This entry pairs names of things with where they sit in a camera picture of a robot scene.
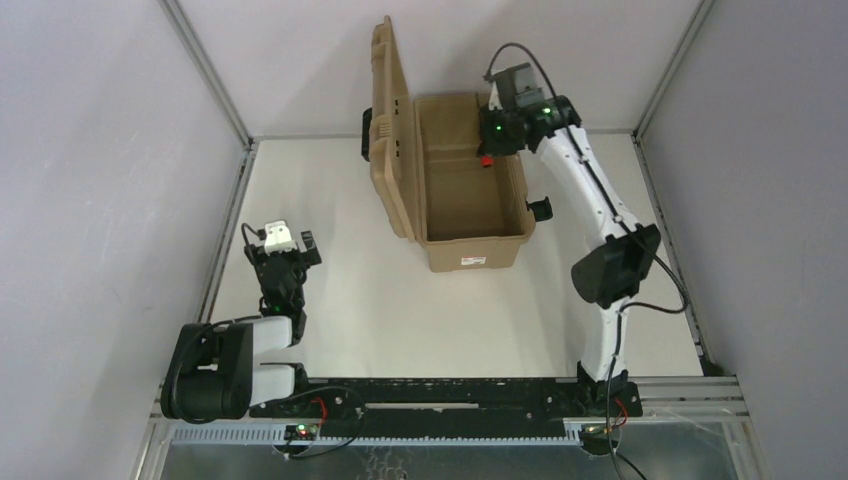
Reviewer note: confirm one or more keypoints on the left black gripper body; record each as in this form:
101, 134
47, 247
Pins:
284, 257

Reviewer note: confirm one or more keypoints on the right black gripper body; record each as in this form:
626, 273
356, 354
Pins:
490, 145

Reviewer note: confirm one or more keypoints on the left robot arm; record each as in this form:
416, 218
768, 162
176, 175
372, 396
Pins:
215, 372

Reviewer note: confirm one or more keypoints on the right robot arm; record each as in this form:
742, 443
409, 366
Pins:
621, 248

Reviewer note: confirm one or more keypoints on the tan plastic storage bin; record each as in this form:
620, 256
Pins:
428, 175

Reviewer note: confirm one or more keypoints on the small green circuit board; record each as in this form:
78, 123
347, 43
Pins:
301, 432

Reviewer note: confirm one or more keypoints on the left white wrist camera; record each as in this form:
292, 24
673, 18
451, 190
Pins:
278, 238

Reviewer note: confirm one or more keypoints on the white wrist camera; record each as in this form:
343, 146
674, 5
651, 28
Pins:
278, 238
515, 88

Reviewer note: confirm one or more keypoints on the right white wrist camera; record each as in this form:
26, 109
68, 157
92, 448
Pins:
515, 88

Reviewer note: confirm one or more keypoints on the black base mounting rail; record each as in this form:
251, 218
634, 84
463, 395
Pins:
454, 408

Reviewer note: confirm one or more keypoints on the aluminium frame rail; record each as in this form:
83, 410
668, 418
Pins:
690, 401

